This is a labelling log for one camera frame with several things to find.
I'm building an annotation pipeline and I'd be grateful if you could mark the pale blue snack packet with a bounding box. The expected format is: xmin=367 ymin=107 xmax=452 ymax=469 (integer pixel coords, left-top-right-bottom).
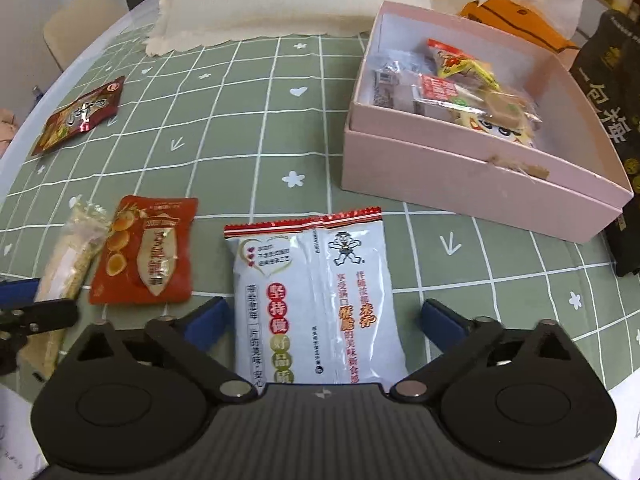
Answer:
xmin=385 ymin=55 xmax=436 ymax=83
xmin=372 ymin=69 xmax=402 ymax=108

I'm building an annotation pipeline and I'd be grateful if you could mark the orange tissue box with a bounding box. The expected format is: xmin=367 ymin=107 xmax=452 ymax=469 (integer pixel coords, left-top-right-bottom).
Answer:
xmin=460 ymin=0 xmax=581 ymax=56

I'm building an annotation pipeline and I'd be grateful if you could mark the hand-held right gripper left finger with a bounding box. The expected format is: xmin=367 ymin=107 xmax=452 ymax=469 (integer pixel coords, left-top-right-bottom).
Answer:
xmin=62 ymin=296 xmax=258 ymax=405

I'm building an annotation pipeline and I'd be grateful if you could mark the printed mesh food cover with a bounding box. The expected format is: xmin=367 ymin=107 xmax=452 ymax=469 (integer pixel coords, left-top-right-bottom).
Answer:
xmin=145 ymin=0 xmax=432 ymax=57

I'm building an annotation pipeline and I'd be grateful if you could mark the green checked tablecloth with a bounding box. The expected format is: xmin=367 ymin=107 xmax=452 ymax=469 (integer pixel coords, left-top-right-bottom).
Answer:
xmin=0 ymin=25 xmax=640 ymax=461

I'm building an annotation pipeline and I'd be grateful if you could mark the white rice cracker packet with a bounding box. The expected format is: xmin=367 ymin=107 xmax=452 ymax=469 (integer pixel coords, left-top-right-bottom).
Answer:
xmin=223 ymin=206 xmax=410 ymax=386

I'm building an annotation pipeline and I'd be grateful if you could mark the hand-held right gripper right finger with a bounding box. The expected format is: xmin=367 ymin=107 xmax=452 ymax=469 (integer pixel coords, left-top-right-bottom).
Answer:
xmin=389 ymin=298 xmax=583 ymax=404

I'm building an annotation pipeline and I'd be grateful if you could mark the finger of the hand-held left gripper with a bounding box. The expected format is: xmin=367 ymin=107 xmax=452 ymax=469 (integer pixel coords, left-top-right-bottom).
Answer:
xmin=0 ymin=279 xmax=41 ymax=306
xmin=0 ymin=299 xmax=80 ymax=341

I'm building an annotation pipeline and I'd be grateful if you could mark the black snack bag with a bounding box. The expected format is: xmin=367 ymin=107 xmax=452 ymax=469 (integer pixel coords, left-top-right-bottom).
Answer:
xmin=570 ymin=9 xmax=640 ymax=278

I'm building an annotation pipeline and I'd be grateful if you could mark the yellow-green snack packet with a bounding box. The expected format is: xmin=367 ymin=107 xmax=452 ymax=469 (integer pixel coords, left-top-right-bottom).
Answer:
xmin=426 ymin=38 xmax=501 ymax=92

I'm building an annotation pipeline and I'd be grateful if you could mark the orange egg snack packet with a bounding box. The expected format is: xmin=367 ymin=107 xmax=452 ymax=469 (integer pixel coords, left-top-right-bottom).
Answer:
xmin=89 ymin=195 xmax=199 ymax=306

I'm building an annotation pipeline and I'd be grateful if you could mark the cartoon face snack packet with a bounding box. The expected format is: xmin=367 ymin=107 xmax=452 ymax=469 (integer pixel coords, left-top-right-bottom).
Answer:
xmin=455 ymin=105 xmax=538 ymax=148

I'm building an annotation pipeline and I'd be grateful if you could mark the beige dining chair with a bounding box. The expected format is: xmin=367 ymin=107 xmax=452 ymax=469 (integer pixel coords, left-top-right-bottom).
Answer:
xmin=42 ymin=0 xmax=128 ymax=73

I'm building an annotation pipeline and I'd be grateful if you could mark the brown bread packet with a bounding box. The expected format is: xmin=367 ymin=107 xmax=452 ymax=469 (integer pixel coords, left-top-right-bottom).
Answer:
xmin=480 ymin=91 xmax=543 ymax=131

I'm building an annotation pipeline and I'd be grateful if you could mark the beige wafer stick packet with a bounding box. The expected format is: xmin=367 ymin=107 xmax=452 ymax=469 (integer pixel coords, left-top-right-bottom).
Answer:
xmin=20 ymin=200 xmax=112 ymax=380

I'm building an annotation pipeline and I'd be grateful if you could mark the dark red snack packet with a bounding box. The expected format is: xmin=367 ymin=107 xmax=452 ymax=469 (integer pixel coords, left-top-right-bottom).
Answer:
xmin=31 ymin=76 xmax=126 ymax=157

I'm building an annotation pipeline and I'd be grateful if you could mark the pink cardboard box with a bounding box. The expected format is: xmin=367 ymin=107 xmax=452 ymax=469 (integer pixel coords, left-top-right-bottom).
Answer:
xmin=341 ymin=0 xmax=635 ymax=245

